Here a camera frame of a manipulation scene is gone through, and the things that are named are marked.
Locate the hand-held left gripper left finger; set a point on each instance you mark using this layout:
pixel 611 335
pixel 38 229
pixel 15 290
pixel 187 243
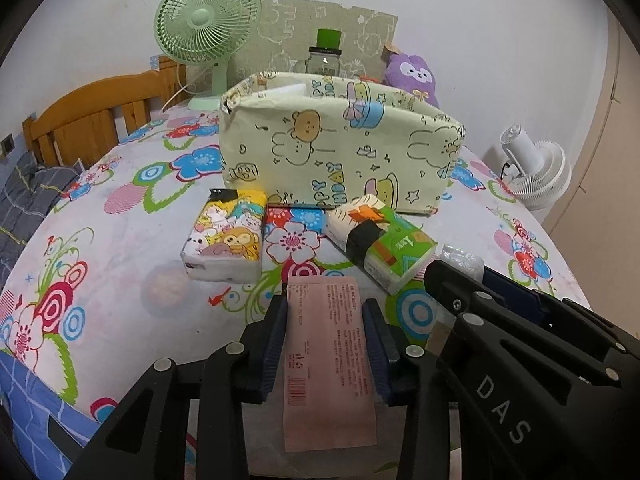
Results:
pixel 274 345

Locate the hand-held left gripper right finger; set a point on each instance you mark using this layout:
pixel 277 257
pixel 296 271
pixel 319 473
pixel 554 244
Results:
pixel 377 350

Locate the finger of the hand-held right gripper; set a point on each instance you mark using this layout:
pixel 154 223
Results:
pixel 445 280
pixel 515 297

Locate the pink packet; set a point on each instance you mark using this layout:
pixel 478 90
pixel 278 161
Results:
pixel 325 360

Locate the yellow cartoon print box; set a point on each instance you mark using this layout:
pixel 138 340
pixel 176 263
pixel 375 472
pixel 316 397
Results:
pixel 310 160

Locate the clear plastic wrap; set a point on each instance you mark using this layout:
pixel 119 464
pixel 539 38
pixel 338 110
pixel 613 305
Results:
pixel 462 257

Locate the green tissue pack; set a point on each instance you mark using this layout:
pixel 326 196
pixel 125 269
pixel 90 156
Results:
pixel 405 250

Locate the white orange pack black band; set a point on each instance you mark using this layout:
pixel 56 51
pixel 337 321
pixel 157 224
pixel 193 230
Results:
pixel 350 222

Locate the cartoon print tissue pack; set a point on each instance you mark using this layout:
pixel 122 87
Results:
pixel 225 240

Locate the white standing fan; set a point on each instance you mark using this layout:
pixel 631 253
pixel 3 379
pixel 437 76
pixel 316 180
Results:
pixel 542 175

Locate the beige door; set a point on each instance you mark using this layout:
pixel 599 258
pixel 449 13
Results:
pixel 610 160

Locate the purple plush toy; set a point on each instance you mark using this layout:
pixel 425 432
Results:
pixel 412 75

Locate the blue bed sheet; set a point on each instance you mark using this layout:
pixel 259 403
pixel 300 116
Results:
pixel 35 410

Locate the glass jar green lid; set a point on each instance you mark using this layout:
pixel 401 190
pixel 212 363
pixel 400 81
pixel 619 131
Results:
pixel 324 62

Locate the grey plaid pillow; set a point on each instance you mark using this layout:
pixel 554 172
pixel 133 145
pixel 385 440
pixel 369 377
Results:
pixel 25 195

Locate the green patterned board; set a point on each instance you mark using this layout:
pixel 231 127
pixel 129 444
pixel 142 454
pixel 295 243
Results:
pixel 290 30

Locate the wooden bed headboard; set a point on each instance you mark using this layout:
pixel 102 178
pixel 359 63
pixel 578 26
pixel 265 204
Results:
pixel 90 110

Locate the green desk fan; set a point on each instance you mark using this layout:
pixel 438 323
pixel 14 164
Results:
pixel 205 20

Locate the wall socket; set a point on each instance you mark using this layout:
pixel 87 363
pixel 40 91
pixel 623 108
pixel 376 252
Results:
pixel 7 144

